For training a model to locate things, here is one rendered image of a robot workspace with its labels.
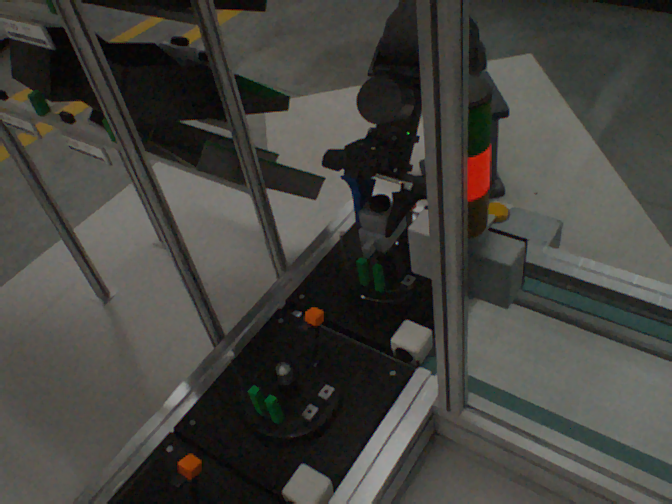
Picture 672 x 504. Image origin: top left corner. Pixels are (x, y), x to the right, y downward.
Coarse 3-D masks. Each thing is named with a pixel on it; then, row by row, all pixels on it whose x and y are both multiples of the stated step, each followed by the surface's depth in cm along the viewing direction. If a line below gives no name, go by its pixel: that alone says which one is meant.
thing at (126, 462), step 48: (336, 240) 110; (288, 288) 104; (240, 336) 99; (192, 384) 93; (432, 384) 87; (144, 432) 88; (384, 432) 83; (432, 432) 89; (96, 480) 84; (384, 480) 79
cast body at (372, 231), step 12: (372, 204) 90; (384, 204) 89; (360, 216) 91; (372, 216) 90; (384, 216) 89; (360, 228) 93; (372, 228) 91; (384, 228) 90; (360, 240) 94; (372, 240) 92; (384, 240) 91; (372, 252) 92; (384, 252) 92
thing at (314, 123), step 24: (312, 96) 164; (336, 96) 163; (288, 120) 158; (312, 120) 157; (336, 120) 155; (360, 120) 154; (288, 144) 151; (312, 144) 149; (336, 144) 148; (312, 168) 143; (384, 192) 133
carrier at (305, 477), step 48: (288, 336) 95; (336, 336) 94; (240, 384) 86; (288, 384) 83; (336, 384) 86; (384, 384) 87; (192, 432) 86; (240, 432) 85; (288, 432) 82; (336, 432) 83; (288, 480) 79; (336, 480) 78
